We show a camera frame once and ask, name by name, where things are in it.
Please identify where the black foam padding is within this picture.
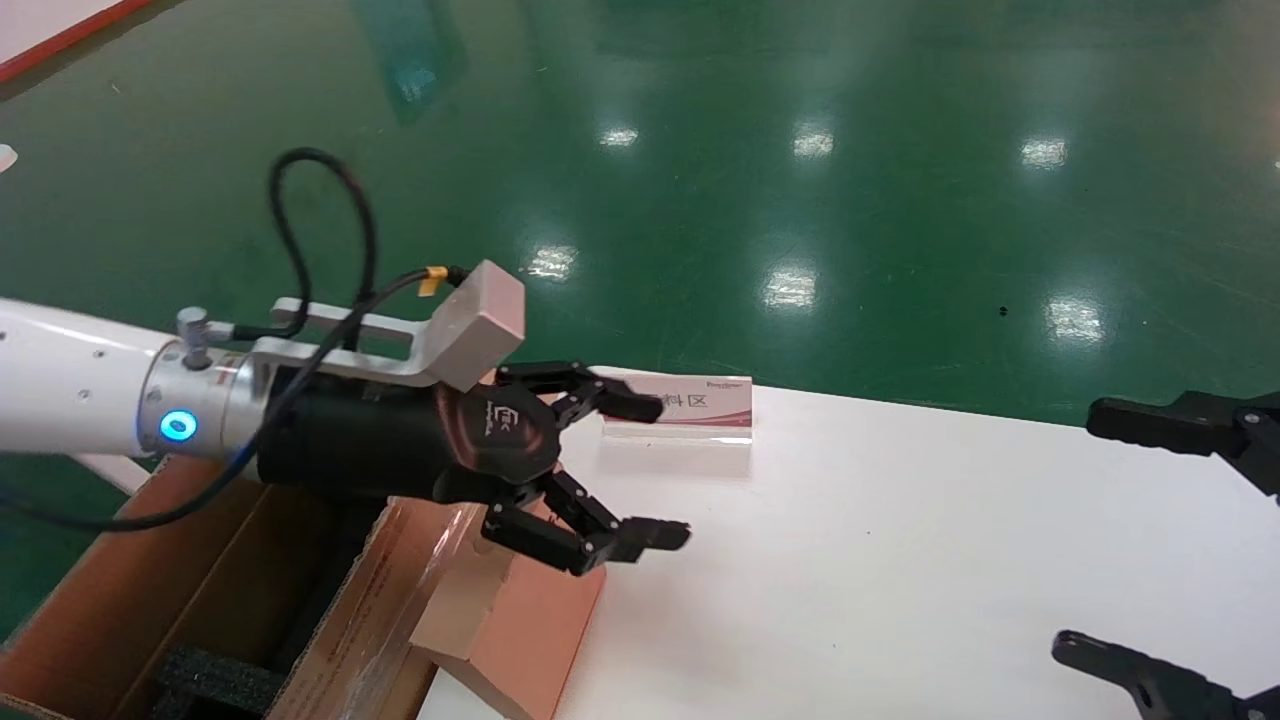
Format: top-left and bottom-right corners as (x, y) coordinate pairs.
(150, 645), (286, 717)

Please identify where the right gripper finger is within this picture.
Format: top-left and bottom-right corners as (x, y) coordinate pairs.
(1087, 390), (1280, 498)
(1052, 630), (1280, 720)

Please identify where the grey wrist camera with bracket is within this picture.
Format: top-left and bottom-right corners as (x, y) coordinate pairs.
(245, 260), (527, 393)

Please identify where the thick black looped cable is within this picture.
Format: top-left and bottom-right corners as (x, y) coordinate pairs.
(232, 148), (379, 351)

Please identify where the large open cardboard box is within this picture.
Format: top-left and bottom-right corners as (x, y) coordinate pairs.
(0, 455), (501, 720)

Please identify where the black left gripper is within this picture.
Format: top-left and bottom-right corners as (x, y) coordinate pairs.
(255, 360), (693, 578)

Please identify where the acrylic sign with red stripe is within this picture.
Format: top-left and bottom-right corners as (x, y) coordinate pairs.
(600, 375), (753, 447)

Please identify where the small cardboard box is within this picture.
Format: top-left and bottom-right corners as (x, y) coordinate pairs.
(410, 505), (608, 720)

